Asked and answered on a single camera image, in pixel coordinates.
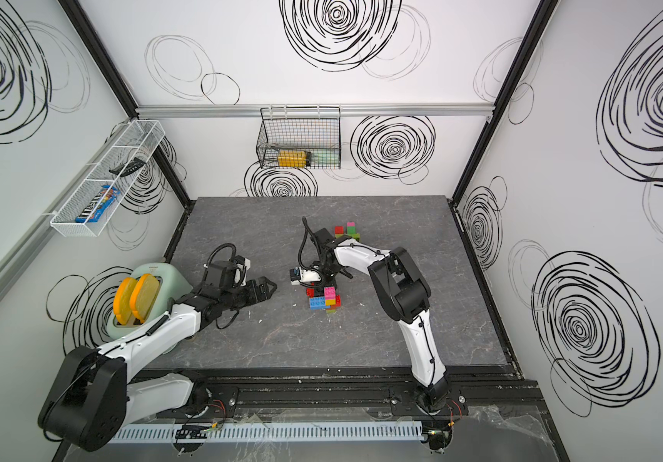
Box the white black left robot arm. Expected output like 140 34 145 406
37 253 277 452

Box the black corner frame post left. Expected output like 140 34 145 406
57 0 193 210

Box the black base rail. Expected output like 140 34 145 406
151 368 546 420

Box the black corner frame post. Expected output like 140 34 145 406
57 0 193 210
451 0 558 206

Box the blue lego brick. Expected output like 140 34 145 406
308 296 327 310

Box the aluminium wall rail left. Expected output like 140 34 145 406
0 119 130 302

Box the yellow box in basket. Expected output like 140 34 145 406
277 149 310 169

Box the black remote control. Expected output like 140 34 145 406
109 158 146 178

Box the aluminium wall rail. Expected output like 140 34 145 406
136 102 495 119
0 119 130 302

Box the black corner frame post right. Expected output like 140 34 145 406
451 0 558 206

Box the yellow toast slice right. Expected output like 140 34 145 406
130 273 160 323

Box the yellow toast slice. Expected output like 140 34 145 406
113 277 136 325
130 273 160 323

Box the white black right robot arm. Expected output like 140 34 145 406
290 218 450 415

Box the white slotted cable duct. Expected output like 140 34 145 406
110 421 426 445

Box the blue candy packet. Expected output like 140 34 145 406
75 185 121 223

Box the yellow toast slice left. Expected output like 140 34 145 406
113 277 136 325

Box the aluminium wall rail back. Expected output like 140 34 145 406
136 102 495 119

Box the green item in basket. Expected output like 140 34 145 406
307 148 341 169

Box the black wire wall basket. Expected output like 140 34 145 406
256 114 342 169

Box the mint green toaster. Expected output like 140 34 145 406
106 263 192 340

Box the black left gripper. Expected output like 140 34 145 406
220 275 277 312

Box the white wire shelf basket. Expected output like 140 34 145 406
50 119 165 238

